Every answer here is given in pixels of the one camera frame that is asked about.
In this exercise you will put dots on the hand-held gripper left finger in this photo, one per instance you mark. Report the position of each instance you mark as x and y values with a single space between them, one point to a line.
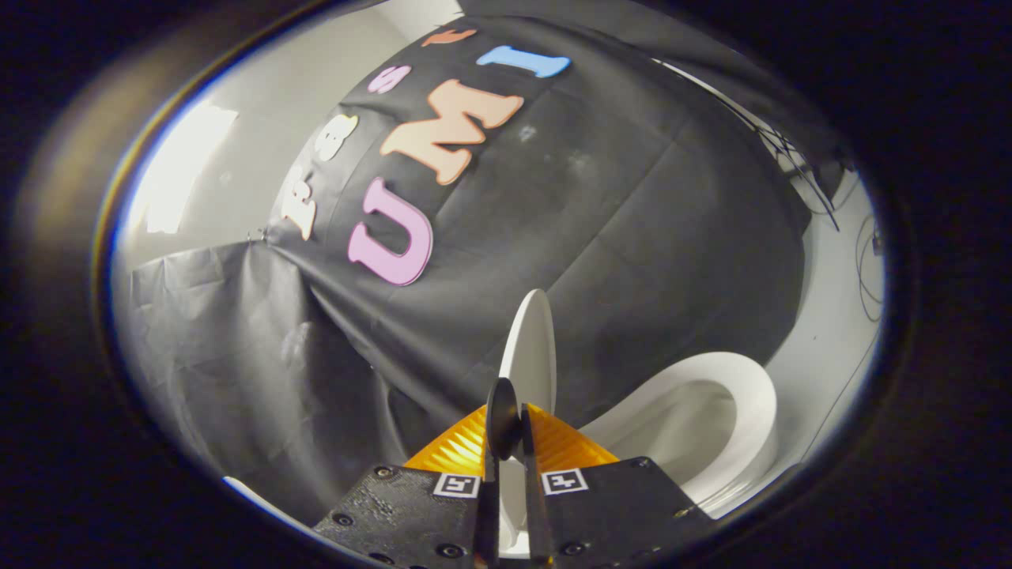
486 514

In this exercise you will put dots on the white toilet lid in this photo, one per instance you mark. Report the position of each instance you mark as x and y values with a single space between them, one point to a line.
531 356

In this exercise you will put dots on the black backdrop cloth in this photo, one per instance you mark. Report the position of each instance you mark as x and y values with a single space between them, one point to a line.
593 237

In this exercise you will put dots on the white toilet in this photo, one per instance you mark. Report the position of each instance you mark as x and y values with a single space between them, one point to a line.
751 411

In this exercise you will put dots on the ceiling light panel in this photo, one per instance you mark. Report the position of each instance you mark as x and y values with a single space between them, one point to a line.
182 166

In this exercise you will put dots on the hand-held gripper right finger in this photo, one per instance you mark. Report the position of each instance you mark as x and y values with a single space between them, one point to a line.
536 514

